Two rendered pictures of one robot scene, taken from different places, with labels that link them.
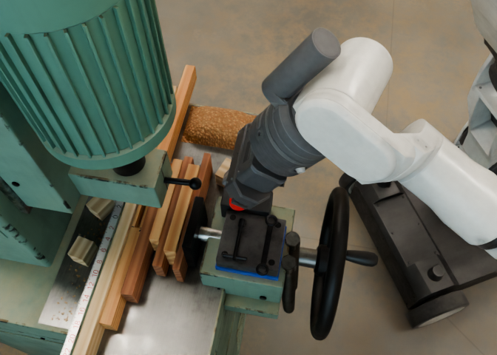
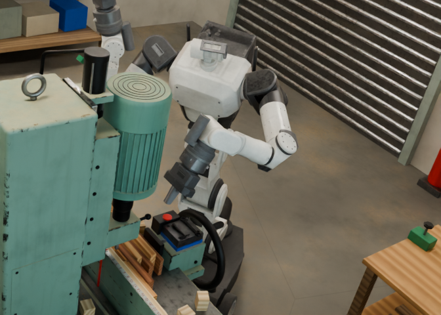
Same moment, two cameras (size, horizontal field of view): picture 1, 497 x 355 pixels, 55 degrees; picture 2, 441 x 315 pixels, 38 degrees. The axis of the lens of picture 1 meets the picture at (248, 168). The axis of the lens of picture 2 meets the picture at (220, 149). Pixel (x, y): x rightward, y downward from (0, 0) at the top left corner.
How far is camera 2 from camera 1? 1.54 m
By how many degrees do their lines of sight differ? 46
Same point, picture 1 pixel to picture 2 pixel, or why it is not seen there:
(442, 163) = (248, 139)
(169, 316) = (170, 288)
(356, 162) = (231, 146)
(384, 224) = not seen: hidden behind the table
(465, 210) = (260, 150)
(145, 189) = (136, 223)
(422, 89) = not seen: hidden behind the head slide
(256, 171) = (193, 176)
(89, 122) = (155, 167)
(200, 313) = (180, 279)
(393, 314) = not seen: outside the picture
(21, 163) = (102, 220)
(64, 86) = (155, 151)
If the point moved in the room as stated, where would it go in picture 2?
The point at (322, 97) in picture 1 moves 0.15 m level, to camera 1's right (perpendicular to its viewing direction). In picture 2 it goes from (217, 129) to (249, 116)
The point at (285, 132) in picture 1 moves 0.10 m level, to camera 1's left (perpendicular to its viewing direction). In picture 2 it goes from (203, 151) to (180, 161)
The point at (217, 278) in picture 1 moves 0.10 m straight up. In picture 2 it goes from (178, 256) to (184, 231)
